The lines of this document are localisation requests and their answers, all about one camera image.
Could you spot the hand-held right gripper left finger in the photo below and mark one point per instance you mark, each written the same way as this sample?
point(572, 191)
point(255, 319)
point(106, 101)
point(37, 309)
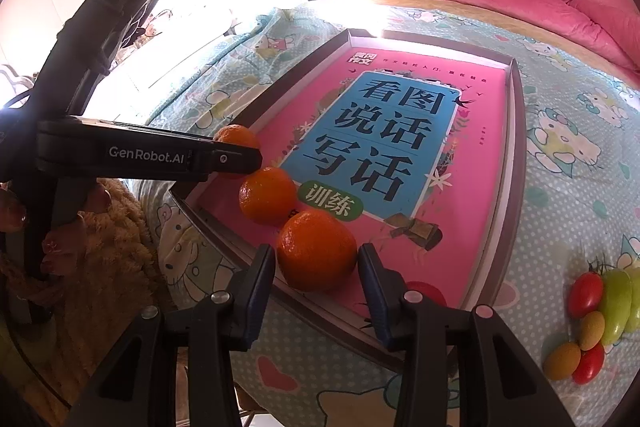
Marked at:
point(257, 287)

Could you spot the pink book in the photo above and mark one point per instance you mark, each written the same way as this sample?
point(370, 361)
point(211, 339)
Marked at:
point(515, 157)
point(450, 207)

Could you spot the small yellow-brown fruit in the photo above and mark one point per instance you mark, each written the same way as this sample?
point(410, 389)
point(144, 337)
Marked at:
point(562, 359)
point(591, 326)

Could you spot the beige bed sheet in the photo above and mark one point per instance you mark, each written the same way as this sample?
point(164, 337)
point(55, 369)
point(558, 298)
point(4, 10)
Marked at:
point(500, 9)

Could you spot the cat print blanket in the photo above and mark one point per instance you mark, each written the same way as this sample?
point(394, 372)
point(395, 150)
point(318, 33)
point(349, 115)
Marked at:
point(575, 182)

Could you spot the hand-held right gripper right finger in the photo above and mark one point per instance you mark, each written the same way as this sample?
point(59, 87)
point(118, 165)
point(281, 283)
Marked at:
point(372, 292)

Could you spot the person's left hand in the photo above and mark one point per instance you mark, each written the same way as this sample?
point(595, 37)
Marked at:
point(62, 239)

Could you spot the green oval fruit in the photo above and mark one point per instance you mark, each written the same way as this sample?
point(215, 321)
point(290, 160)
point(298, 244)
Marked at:
point(615, 307)
point(635, 302)

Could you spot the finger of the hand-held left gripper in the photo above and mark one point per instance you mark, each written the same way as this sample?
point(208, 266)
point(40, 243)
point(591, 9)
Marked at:
point(235, 159)

